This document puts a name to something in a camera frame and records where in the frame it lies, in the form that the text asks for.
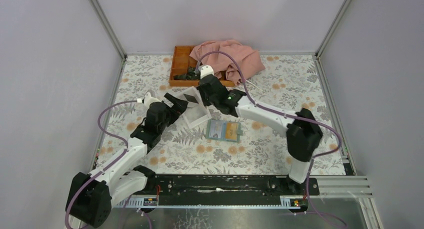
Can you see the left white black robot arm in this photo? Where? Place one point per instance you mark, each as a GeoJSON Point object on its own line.
{"type": "Point", "coordinates": [92, 195]}

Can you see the green card holder wallet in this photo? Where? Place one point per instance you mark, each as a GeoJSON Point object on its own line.
{"type": "Point", "coordinates": [216, 130]}

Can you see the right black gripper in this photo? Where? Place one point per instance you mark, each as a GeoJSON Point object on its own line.
{"type": "Point", "coordinates": [201, 93]}

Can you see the wooden compartment tray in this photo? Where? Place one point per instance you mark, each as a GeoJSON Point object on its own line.
{"type": "Point", "coordinates": [181, 63]}

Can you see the dark green crumpled item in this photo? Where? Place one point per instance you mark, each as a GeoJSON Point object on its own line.
{"type": "Point", "coordinates": [191, 75]}

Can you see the gold VIP credit card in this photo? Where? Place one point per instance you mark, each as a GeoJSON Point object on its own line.
{"type": "Point", "coordinates": [231, 131]}

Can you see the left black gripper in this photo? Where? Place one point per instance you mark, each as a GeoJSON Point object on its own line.
{"type": "Point", "coordinates": [179, 105]}

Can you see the white slotted cable duct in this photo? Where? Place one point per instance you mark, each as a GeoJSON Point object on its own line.
{"type": "Point", "coordinates": [138, 202]}

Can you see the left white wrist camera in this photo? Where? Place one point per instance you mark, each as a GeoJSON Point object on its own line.
{"type": "Point", "coordinates": [148, 99]}

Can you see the white plastic card box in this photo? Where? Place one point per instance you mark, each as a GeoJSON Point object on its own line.
{"type": "Point", "coordinates": [196, 115]}

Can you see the pink cloth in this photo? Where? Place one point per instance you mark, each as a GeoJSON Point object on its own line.
{"type": "Point", "coordinates": [226, 55]}

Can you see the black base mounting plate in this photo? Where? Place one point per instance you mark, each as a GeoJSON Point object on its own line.
{"type": "Point", "coordinates": [226, 189]}

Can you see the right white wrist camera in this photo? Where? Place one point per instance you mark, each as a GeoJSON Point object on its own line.
{"type": "Point", "coordinates": [204, 70]}

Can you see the floral patterned table mat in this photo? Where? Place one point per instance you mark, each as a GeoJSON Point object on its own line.
{"type": "Point", "coordinates": [289, 82]}

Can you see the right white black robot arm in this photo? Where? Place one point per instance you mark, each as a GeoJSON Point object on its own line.
{"type": "Point", "coordinates": [300, 129]}

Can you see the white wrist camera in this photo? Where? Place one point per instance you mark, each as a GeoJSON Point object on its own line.
{"type": "Point", "coordinates": [148, 99]}
{"type": "Point", "coordinates": [204, 70]}

